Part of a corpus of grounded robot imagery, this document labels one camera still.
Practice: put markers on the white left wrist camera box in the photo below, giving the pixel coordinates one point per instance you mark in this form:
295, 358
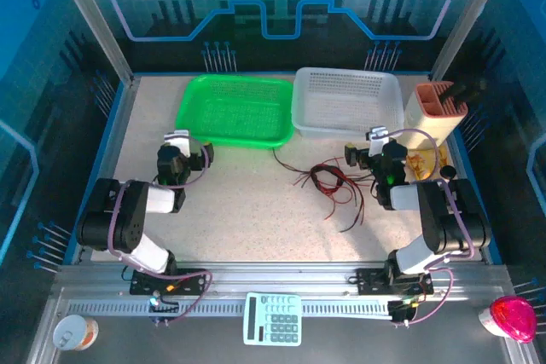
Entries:
178, 142

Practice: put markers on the beige utensil holder terracotta rim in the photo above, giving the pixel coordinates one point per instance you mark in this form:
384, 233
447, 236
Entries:
431, 125

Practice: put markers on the aluminium extrusion rail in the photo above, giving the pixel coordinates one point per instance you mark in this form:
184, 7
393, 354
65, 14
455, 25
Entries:
277, 274

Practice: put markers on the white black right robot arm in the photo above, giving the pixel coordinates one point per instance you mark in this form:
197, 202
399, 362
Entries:
448, 219

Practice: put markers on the small circuit board with LEDs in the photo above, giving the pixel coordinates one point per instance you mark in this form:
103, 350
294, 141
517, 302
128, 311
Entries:
401, 306
158, 302

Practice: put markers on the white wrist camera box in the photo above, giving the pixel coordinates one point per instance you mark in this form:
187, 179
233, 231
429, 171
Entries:
377, 140
178, 142

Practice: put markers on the small bottle black cap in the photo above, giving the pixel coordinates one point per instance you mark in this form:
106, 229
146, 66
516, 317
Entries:
448, 173

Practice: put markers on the green plastic basket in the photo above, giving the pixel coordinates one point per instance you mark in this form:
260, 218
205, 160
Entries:
234, 112

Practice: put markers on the aluminium frame post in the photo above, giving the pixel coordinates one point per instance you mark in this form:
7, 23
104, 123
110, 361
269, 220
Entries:
469, 19
100, 27

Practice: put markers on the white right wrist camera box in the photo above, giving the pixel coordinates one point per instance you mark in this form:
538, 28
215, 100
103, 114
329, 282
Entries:
377, 140

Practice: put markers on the white plastic basket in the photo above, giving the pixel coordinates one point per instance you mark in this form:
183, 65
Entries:
347, 99

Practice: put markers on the black utensil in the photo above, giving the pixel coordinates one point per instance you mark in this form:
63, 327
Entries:
462, 91

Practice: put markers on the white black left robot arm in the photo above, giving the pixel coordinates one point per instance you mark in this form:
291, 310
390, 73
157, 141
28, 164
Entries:
128, 219

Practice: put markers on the pale green calculator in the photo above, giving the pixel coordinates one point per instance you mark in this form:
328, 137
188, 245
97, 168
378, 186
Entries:
273, 319

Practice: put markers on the yellow snack bag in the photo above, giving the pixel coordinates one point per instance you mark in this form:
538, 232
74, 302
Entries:
420, 165

